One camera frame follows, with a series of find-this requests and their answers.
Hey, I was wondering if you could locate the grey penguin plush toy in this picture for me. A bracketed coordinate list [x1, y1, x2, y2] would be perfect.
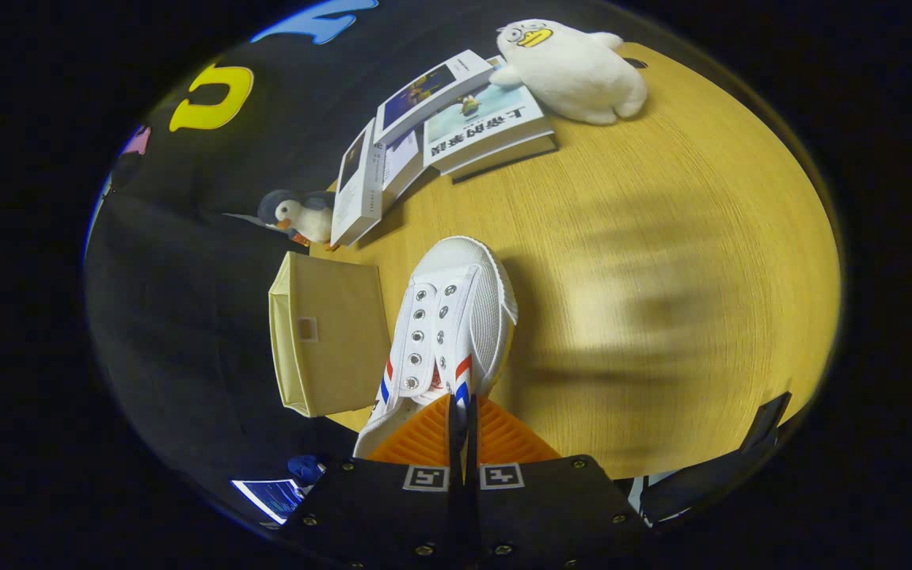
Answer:
[256, 188, 338, 250]

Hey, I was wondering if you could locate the white duck plush toy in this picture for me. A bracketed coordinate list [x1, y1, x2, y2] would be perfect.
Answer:
[490, 19, 649, 126]

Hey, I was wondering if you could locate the plain white book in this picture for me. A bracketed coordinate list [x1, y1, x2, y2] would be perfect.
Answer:
[381, 127, 425, 211]

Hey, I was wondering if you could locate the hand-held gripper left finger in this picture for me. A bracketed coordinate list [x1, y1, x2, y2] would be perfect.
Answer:
[278, 393, 465, 570]

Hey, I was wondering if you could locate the book with dark blue picture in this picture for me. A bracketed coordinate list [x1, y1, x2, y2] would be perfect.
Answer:
[374, 49, 496, 146]

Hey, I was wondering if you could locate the laptop screen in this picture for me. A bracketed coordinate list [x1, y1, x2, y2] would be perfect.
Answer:
[230, 477, 306, 526]

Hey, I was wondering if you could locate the blue cloth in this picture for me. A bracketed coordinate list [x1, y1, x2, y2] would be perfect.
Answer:
[287, 454, 326, 486]

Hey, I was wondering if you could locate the beige fabric storage box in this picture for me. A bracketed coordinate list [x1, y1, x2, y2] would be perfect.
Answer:
[268, 252, 392, 419]

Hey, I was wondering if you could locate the white canvas shoe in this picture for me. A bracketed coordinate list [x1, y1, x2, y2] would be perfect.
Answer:
[353, 236, 519, 460]

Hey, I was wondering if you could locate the white book with portrait cover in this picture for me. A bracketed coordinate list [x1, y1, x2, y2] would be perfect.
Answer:
[329, 119, 387, 249]

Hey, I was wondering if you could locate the book with pale blue cover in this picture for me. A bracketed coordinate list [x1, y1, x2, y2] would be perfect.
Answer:
[423, 79, 558, 179]

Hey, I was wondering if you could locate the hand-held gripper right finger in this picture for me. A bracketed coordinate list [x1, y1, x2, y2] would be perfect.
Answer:
[464, 393, 647, 570]

